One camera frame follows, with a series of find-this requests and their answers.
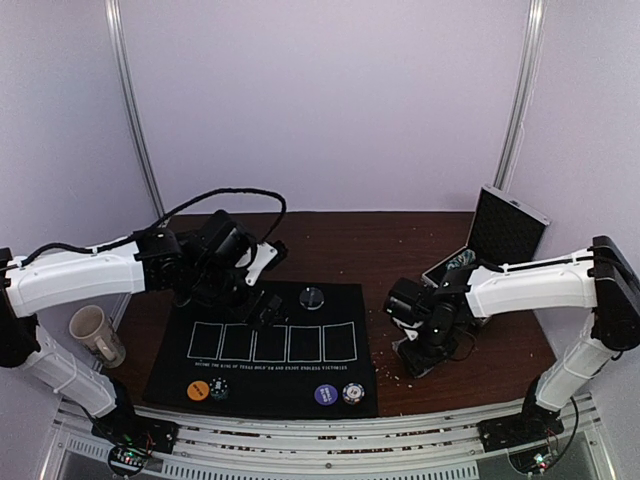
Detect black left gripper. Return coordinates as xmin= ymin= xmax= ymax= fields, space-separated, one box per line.
xmin=189 ymin=261 xmax=287 ymax=333

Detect poker chip stack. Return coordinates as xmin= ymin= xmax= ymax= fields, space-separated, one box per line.
xmin=342 ymin=382 xmax=366 ymax=405

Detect black green chip stack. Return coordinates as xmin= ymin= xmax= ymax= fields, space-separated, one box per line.
xmin=209 ymin=377 xmax=230 ymax=401

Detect orange big blind button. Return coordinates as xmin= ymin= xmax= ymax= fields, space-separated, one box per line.
xmin=186 ymin=380 xmax=210 ymax=402

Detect purple small blind button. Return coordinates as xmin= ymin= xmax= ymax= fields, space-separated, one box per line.
xmin=314 ymin=384 xmax=339 ymax=406

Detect deck of playing cards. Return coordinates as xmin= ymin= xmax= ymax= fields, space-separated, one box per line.
xmin=399 ymin=351 xmax=440 ymax=379

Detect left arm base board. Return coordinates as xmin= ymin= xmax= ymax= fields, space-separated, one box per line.
xmin=83 ymin=404 xmax=179 ymax=479

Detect right arm base board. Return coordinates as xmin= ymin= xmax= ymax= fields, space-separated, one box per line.
xmin=478 ymin=397 xmax=564 ymax=475

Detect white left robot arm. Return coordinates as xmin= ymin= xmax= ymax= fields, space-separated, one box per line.
xmin=1 ymin=210 xmax=287 ymax=444

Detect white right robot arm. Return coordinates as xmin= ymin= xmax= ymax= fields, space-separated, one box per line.
xmin=384 ymin=235 xmax=639 ymax=442

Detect chip stack in case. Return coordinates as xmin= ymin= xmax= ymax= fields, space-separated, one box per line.
xmin=446 ymin=249 xmax=476 ymax=270

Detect clear acrylic dealer button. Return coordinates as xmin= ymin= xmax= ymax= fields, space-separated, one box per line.
xmin=299 ymin=286 xmax=325 ymax=311

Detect black poker mat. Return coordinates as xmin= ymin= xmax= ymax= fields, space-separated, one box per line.
xmin=142 ymin=281 xmax=378 ymax=420

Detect beige ceramic mug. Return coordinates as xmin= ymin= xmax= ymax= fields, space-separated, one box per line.
xmin=68 ymin=305 xmax=126 ymax=369

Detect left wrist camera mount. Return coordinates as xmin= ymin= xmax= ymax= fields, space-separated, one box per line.
xmin=235 ymin=240 xmax=288 ymax=286

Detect aluminium front frame rails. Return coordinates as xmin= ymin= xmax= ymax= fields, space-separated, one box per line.
xmin=39 ymin=389 xmax=601 ymax=480

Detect aluminium corner post left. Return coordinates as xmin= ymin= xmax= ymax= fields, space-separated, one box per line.
xmin=104 ymin=0 xmax=165 ymax=217

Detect aluminium corner post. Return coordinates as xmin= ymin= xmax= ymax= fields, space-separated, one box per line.
xmin=493 ymin=0 xmax=547 ymax=191
xmin=104 ymin=0 xmax=165 ymax=217

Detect aluminium corner post right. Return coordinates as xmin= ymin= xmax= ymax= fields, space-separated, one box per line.
xmin=493 ymin=0 xmax=547 ymax=191

